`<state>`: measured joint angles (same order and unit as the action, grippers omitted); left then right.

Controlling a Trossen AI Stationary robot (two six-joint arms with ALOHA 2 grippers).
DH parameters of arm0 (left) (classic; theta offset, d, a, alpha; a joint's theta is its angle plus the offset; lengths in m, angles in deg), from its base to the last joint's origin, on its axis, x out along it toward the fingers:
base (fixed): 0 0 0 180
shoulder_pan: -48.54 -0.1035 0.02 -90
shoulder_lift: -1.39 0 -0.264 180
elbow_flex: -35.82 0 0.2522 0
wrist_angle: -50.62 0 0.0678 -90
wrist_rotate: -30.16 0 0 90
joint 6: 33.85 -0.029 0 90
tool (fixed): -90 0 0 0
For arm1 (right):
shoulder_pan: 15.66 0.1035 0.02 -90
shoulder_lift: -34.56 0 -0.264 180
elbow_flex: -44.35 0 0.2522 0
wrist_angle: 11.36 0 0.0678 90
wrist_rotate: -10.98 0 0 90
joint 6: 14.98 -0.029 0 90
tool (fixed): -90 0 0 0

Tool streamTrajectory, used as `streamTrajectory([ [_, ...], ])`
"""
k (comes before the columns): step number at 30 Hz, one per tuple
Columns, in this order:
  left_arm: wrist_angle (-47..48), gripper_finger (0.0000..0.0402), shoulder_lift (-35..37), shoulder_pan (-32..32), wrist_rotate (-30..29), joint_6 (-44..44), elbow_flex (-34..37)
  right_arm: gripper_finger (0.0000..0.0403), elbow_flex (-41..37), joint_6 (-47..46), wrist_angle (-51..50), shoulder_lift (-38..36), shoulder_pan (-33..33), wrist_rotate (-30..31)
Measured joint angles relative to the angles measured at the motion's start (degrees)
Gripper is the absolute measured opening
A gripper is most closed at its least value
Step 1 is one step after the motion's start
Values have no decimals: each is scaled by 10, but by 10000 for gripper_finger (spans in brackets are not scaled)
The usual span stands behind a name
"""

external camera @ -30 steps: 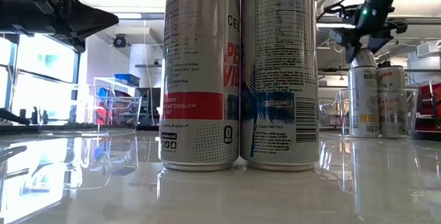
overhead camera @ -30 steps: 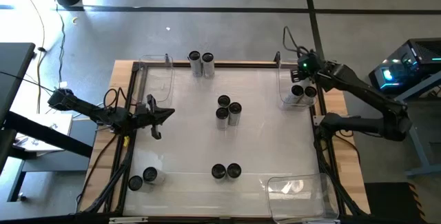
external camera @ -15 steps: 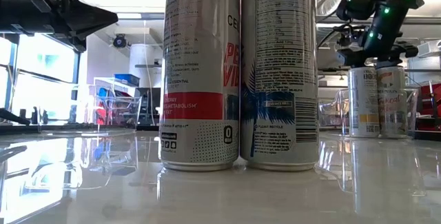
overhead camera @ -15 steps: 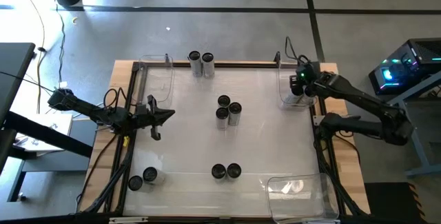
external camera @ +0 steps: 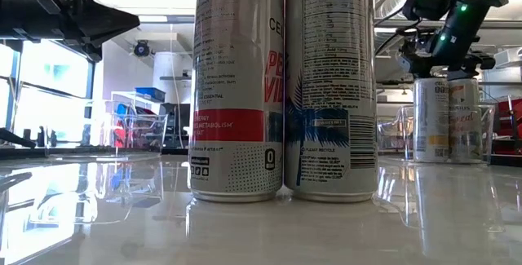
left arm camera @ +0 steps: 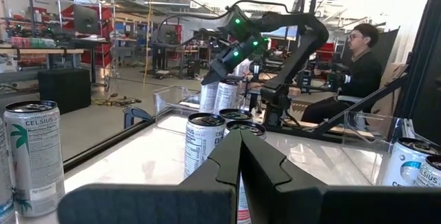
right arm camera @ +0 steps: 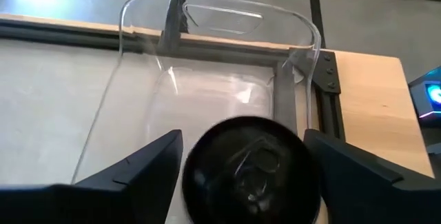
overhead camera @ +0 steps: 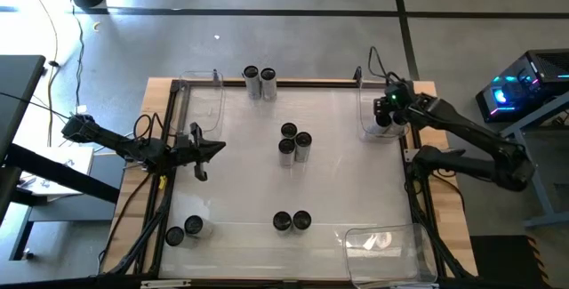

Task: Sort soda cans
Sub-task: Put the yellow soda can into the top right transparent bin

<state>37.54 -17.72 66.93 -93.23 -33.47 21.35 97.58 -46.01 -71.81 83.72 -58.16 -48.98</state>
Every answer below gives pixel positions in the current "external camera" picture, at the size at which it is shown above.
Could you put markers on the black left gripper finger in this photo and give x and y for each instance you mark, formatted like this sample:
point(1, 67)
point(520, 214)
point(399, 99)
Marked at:
point(106, 22)

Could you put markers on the silver can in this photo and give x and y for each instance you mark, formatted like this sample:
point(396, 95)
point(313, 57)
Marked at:
point(430, 126)
point(465, 130)

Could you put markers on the red peach Celsius can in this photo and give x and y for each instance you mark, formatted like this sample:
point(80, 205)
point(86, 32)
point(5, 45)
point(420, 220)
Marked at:
point(232, 73)

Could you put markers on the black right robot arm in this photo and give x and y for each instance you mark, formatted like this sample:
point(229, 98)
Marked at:
point(461, 20)

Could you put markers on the black round ceiling device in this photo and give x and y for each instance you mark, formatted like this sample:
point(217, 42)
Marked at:
point(141, 48)

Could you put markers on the white shelf rack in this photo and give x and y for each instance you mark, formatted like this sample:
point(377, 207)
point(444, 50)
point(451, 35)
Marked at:
point(118, 98)

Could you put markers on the blue storage bin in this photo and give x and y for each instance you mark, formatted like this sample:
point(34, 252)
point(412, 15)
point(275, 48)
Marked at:
point(150, 94)

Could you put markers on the large window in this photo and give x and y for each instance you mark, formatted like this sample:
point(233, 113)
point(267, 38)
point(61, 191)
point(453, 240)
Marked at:
point(53, 94)

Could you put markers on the red cabinet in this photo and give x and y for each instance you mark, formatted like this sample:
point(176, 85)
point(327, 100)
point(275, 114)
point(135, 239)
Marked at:
point(511, 122)

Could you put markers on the dark background equipment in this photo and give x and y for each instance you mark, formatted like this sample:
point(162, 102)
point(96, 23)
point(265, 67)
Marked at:
point(175, 126)

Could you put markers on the black slanted strut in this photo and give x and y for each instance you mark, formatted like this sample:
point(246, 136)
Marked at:
point(16, 138)

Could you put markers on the overhead horizontal frame bar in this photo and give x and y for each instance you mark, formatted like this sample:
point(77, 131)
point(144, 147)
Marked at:
point(391, 23)

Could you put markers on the black aluminium table frame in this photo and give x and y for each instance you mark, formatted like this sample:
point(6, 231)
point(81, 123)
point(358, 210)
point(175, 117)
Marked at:
point(81, 151)

